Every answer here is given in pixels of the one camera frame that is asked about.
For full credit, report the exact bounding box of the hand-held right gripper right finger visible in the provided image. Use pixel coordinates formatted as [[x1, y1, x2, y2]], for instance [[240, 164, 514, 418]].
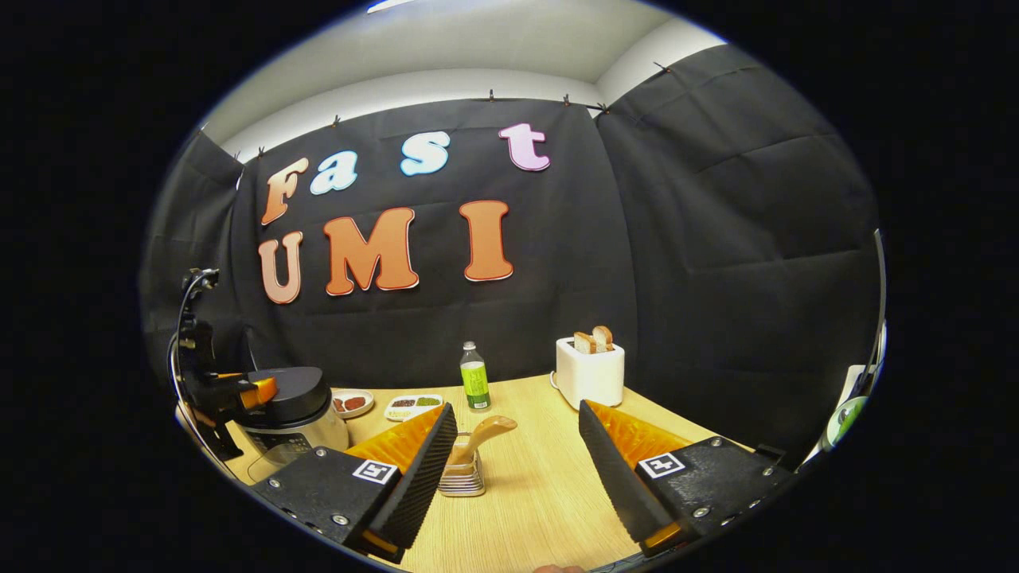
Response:
[[577, 400, 797, 558]]

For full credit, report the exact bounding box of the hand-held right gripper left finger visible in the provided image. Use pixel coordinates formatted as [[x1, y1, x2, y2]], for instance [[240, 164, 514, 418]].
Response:
[[248, 402, 460, 564]]

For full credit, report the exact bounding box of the black silver rice cooker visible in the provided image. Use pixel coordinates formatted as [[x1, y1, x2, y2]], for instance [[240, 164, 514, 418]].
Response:
[[237, 365, 352, 480]]

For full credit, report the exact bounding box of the wooden spoon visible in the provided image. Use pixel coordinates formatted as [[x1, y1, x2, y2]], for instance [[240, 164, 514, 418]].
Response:
[[447, 415, 518, 467]]

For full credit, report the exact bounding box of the white divided snack tray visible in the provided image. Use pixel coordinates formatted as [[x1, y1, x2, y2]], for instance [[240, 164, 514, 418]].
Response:
[[385, 394, 444, 423]]

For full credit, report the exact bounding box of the round plate with red food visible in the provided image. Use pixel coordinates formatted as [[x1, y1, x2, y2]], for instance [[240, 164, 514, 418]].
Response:
[[332, 389, 376, 420]]

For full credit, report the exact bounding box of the white toaster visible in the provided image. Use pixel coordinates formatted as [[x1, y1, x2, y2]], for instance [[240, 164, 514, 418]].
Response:
[[554, 335, 627, 411]]

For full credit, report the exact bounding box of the green label drink bottle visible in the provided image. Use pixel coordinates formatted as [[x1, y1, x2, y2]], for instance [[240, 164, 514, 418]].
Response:
[[460, 341, 491, 411]]

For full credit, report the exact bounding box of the white and green object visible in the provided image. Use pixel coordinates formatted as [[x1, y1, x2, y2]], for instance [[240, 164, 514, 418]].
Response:
[[826, 364, 880, 448]]

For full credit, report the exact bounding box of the black backdrop cloth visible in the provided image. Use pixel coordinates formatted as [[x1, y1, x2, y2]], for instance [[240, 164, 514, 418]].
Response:
[[139, 44, 883, 470]]

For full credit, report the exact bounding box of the row of black cloth clips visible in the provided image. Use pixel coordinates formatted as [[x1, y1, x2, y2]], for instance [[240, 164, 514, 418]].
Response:
[[191, 62, 673, 160]]

